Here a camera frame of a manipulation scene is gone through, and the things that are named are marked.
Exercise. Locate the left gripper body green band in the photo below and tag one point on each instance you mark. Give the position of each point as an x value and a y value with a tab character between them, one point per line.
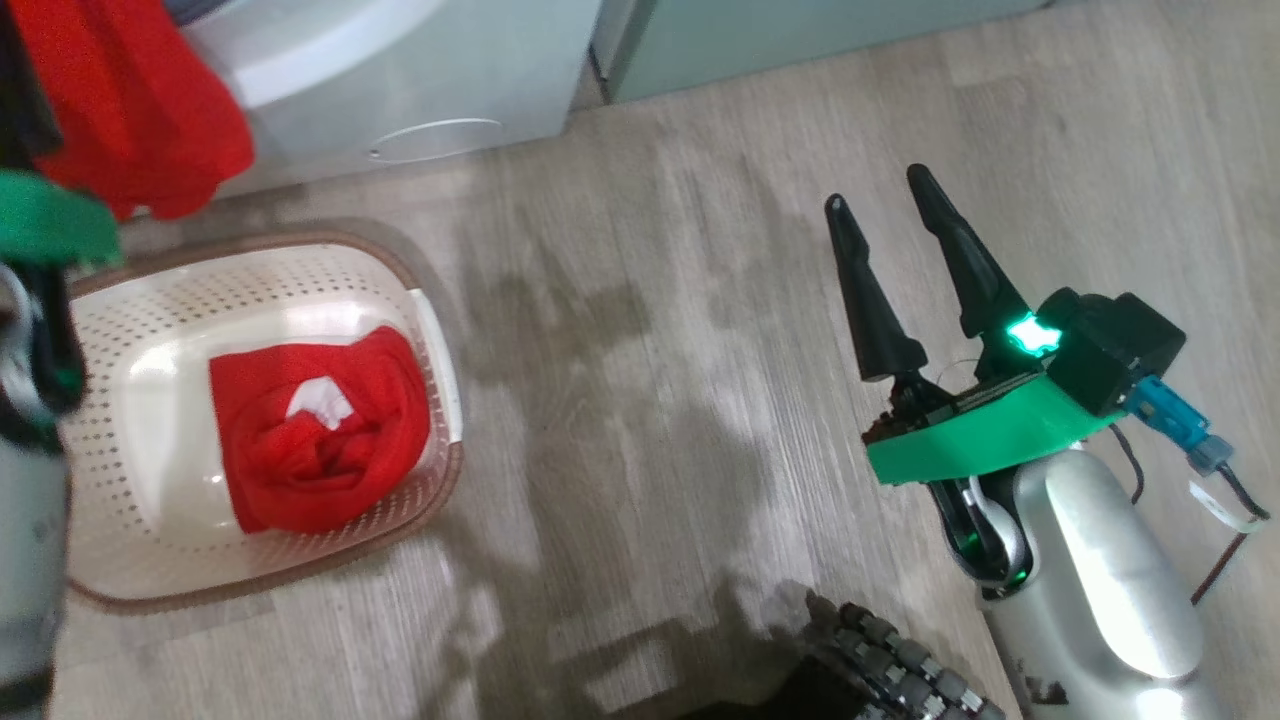
50	220

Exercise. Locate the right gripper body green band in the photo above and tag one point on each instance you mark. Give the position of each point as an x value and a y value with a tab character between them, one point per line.
980	440

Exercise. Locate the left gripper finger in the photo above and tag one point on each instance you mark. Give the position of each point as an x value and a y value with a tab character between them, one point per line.
22	100

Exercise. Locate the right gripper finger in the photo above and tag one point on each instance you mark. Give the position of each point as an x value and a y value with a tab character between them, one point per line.
975	280
875	320

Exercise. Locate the plain red garment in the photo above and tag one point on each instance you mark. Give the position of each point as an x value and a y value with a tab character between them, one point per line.
130	110

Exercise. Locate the red garment with white patch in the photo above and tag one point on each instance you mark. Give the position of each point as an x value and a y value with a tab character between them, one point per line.
320	440

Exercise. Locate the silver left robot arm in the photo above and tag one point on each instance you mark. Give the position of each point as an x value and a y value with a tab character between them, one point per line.
25	530

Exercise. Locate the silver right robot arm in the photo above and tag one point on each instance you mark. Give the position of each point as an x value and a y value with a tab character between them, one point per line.
1100	560

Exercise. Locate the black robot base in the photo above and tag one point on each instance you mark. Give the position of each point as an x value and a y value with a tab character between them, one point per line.
790	695

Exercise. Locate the cream perforated laundry basket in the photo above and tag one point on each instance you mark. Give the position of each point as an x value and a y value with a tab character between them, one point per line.
150	400

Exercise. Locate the white front-load washing machine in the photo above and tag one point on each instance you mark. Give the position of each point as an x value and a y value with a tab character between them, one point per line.
400	70

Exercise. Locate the black roller omni wheel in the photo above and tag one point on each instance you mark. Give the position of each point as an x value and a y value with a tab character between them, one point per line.
900	660

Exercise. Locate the wide light green cabinet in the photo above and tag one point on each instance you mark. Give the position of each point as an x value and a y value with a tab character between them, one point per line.
800	40

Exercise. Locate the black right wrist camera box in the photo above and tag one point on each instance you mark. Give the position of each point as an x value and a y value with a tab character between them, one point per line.
1110	350

